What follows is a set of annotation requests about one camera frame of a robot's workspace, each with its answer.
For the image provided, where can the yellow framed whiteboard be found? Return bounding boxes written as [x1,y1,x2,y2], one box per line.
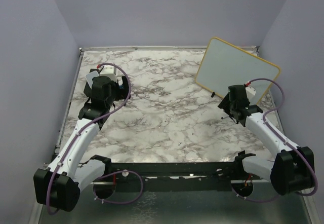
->
[195,37,281,98]

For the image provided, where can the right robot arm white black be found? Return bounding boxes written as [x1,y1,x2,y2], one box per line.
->
[218,85,318,196]

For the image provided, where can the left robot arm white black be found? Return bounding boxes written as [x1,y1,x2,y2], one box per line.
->
[33,75,129,212]

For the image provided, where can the grey whiteboard eraser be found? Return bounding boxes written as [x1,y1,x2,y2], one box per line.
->
[85,70,99,88]

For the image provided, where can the black box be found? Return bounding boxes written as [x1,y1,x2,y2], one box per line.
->
[84,69,99,97]

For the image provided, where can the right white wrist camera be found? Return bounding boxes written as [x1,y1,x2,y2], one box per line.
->
[245,85,256,101]

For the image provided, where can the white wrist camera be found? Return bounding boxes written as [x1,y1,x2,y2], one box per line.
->
[99,65,116,81]
[245,85,256,101]

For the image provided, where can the blue handled pliers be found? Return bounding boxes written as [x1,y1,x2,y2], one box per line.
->
[119,76,129,94]

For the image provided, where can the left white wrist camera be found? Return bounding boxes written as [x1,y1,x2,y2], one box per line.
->
[99,65,116,81]

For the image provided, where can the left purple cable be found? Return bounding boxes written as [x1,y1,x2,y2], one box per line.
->
[47,63,132,215]

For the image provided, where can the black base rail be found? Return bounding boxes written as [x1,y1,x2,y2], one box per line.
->
[104,162,248,192]

